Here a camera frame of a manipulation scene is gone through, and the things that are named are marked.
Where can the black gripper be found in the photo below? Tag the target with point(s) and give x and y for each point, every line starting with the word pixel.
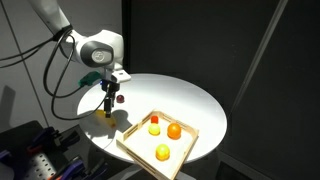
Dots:
pixel 109 87

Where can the yellow banana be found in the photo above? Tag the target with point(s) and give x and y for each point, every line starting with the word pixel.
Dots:
pixel 100 113

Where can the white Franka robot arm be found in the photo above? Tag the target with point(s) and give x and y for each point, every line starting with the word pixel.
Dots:
pixel 96 50

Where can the light wooden slatted tray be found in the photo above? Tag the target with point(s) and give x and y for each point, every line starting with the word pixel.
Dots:
pixel 143 140

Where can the dark red plum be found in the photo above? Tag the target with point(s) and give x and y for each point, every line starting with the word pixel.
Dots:
pixel 120 99

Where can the small red fruit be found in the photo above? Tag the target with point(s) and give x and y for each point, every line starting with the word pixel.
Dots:
pixel 154 119

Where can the small yellow lemon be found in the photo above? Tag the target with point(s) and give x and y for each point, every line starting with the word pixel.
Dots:
pixel 154 129

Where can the black spring clamp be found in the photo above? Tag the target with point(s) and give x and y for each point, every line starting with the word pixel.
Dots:
pixel 70 139

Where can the large orange fruit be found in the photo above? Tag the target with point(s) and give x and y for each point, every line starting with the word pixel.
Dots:
pixel 174 130

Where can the yellow-orange round fruit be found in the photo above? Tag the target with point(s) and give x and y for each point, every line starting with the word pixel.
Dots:
pixel 162 152

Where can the perforated metal breadboard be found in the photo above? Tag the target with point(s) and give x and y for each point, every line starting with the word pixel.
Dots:
pixel 38 168

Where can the grey metal pole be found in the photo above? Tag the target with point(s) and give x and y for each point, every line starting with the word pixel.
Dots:
pixel 261 50

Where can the green wrist camera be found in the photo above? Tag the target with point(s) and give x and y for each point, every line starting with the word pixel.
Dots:
pixel 89 79

